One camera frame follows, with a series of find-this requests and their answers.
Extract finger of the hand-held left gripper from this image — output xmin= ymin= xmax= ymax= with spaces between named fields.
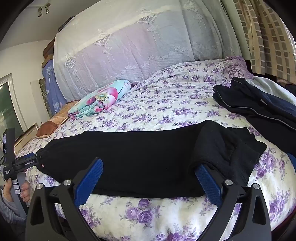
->
xmin=35 ymin=150 xmax=51 ymax=168

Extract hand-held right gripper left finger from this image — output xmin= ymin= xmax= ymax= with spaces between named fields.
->
xmin=25 ymin=158 xmax=109 ymax=241

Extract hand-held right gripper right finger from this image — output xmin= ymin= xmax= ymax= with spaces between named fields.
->
xmin=194 ymin=163 xmax=272 ymax=241

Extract black pants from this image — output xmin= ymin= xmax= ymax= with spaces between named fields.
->
xmin=37 ymin=120 xmax=267 ymax=198

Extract person's left forearm grey sleeve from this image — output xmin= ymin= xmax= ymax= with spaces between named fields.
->
xmin=0 ymin=188 xmax=28 ymax=220

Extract person's left hand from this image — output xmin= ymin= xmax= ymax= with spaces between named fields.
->
xmin=1 ymin=178 xmax=31 ymax=205

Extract brown orange pillow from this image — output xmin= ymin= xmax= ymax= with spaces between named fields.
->
xmin=36 ymin=100 xmax=80 ymax=139

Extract white framed window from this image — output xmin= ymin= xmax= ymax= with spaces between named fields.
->
xmin=0 ymin=74 xmax=25 ymax=139

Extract folded teal pink floral quilt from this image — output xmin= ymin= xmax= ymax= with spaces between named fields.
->
xmin=68 ymin=79 xmax=132 ymax=120

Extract purple floral bed sheet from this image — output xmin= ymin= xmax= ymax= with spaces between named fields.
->
xmin=14 ymin=57 xmax=296 ymax=241

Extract dark navy clothing pile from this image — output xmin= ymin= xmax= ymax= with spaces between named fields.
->
xmin=212 ymin=76 xmax=296 ymax=153

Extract wooden box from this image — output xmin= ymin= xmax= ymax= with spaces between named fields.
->
xmin=43 ymin=38 xmax=56 ymax=63

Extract light grey garment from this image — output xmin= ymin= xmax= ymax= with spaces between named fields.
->
xmin=245 ymin=75 xmax=296 ymax=106

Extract white lace cover cloth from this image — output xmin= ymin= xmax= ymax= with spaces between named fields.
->
xmin=53 ymin=0 xmax=243 ymax=102

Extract ceiling spot lamp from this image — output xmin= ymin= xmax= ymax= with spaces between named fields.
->
xmin=38 ymin=3 xmax=51 ymax=18

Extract beige checkered curtain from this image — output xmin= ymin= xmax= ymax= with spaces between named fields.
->
xmin=231 ymin=0 xmax=296 ymax=77

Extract landscape wall poster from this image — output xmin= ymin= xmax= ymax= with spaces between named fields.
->
xmin=38 ymin=77 xmax=53 ymax=118

